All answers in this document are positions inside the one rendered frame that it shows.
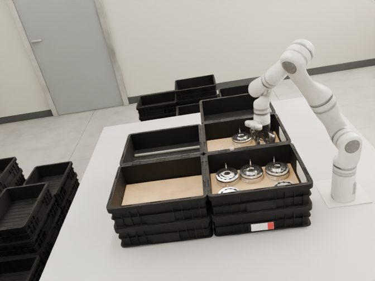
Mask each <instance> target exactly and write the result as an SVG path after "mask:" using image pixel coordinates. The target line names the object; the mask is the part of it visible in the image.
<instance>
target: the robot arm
mask: <svg viewBox="0 0 375 281"><path fill-rule="evenodd" d="M314 54H315V49H314V46H313V45H312V43H311V42H309V41H308V40H305V39H298V40H295V41H294V42H292V43H291V44H290V45H289V47H288V48H287V49H286V50H285V52H284V53H283V54H282V56H281V57H280V60H279V61H278V62H276V63H275V64H274V65H273V66H272V67H271V68H270V69H269V70H267V71H266V72H265V73H264V74H263V75H262V76H261V77H259V78H257V79H255V80H253V81H252V82H251V83H250V85H249V87H248V92H249V94H250V95H251V96H252V97H255V98H257V97H259V96H260V97H259V98H258V99H257V100H255V101H254V103H253V110H254V116H253V120H247V121H245V126H247V127H250V128H251V129H250V133H251V137H252V140H254V141H255V142H256V145H259V144H260V138H262V139H263V141H264V142H265V143H266V144H267V143H274V142H275V139H276V135H275V134H274V135H273V134H271V132H270V127H271V125H270V106H269V103H270V100H271V95H272V91H273V88H274V87H275V86H276V85H278V84H279V83H280V82H281V81H282V80H283V79H284V78H285V77H286V76H287V75H288V76H289V78H290V79H291V80H292V81H293V82H294V84H295V85H296V86H297V87H298V89H299V90H300V92H301V93H302V95H303V96H304V98H305V99H306V101H307V103H308V104H309V106H310V108H311V109H312V111H313V112H314V114H315V115H316V116H317V118H318V119H319V120H320V121H321V122H322V123H323V125H324V127H325V128H326V131H327V133H328V135H329V137H330V139H331V141H332V143H333V145H335V146H336V148H337V149H338V154H337V155H335V156H334V158H333V169H332V179H331V197H332V199H334V200H335V201H338V202H341V203H347V202H351V201H353V200H355V194H356V189H357V182H356V180H355V179H356V173H357V163H358V162H359V160H360V155H361V151H362V139H361V137H360V136H359V135H358V134H357V133H356V132H355V131H354V130H352V129H351V128H350V127H349V126H348V125H347V123H346V122H345V121H344V119H343V118H342V116H341V115H340V109H339V104H338V101H337V99H336V98H335V96H334V94H333V92H332V91H331V90H330V89H329V88H328V87H327V86H325V85H323V84H320V83H317V82H315V81H313V80H312V79H311V77H310V76H309V74H308V73H307V71H306V67H307V65H308V64H309V63H310V61H311V60H312V59H313V57H314ZM253 135H254V136H253Z"/></svg>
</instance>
